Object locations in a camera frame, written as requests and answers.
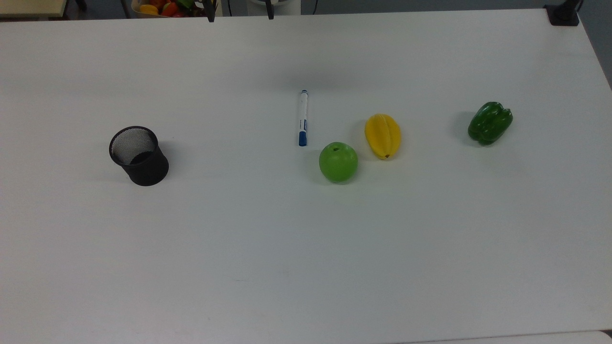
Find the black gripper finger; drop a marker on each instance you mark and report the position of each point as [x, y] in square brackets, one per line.
[270, 10]
[210, 12]

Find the white marker with blue cap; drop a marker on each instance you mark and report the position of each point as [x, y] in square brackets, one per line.
[302, 114]

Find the basket of toy fruit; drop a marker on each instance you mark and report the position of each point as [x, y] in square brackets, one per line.
[165, 8]

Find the green apple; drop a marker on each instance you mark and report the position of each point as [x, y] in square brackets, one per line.
[338, 162]

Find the yellow starfruit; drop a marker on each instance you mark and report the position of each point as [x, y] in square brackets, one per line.
[382, 135]

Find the black mesh pen cup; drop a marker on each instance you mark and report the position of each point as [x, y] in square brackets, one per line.
[149, 169]

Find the light wooden side table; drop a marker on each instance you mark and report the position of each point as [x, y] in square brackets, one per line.
[28, 7]

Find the green bell pepper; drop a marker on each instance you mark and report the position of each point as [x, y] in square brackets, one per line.
[489, 123]

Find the black table clamp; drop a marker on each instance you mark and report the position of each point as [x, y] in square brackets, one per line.
[563, 15]

